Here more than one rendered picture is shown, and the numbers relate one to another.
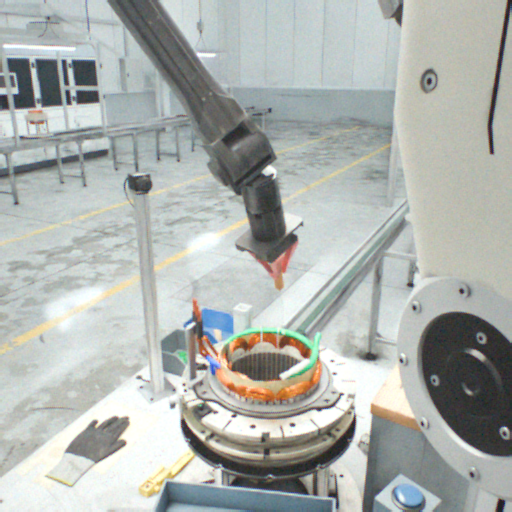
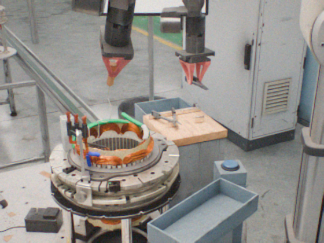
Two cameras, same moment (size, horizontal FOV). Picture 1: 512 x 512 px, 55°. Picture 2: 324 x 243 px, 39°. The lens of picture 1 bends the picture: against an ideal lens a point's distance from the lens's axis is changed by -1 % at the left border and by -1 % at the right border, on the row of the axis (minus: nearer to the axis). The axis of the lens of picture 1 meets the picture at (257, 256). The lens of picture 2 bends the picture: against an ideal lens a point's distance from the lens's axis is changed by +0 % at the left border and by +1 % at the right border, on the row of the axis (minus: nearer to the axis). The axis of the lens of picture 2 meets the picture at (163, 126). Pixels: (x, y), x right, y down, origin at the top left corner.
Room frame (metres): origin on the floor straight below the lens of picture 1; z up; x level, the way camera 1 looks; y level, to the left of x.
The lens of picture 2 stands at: (0.09, 0.75, 1.63)
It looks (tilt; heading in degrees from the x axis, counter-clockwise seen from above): 24 degrees down; 305
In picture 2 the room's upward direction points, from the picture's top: straight up
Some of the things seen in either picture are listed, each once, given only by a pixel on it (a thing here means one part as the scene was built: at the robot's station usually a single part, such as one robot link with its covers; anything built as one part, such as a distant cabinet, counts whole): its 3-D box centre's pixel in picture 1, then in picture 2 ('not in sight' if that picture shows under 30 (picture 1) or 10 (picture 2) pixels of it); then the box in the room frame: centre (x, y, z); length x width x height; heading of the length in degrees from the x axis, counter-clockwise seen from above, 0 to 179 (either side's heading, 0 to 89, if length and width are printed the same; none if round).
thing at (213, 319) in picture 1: (214, 330); not in sight; (1.44, 0.14, 0.82); 0.16 x 0.14 x 0.07; 64
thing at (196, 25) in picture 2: not in sight; (193, 24); (0.77, -0.38, 1.36); 0.07 x 0.06 x 0.07; 25
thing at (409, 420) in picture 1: (436, 396); (183, 125); (0.77, -0.34, 1.05); 0.20 x 0.19 x 0.02; 148
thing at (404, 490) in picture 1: (408, 495); (230, 164); (0.55, -0.22, 1.04); 0.04 x 0.04 x 0.01
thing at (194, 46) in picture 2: not in sight; (195, 45); (0.76, -0.38, 1.29); 0.10 x 0.07 x 0.07; 59
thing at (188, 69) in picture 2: not in sight; (194, 69); (0.76, -0.38, 1.22); 0.07 x 0.07 x 0.09; 58
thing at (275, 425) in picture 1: (268, 379); (115, 154); (0.77, -0.02, 1.09); 0.32 x 0.32 x 0.01
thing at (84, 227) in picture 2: not in sight; (84, 220); (0.89, -0.01, 0.85); 0.06 x 0.04 x 0.05; 99
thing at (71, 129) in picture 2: (197, 323); (77, 129); (0.77, 0.11, 1.21); 0.04 x 0.04 x 0.03; 57
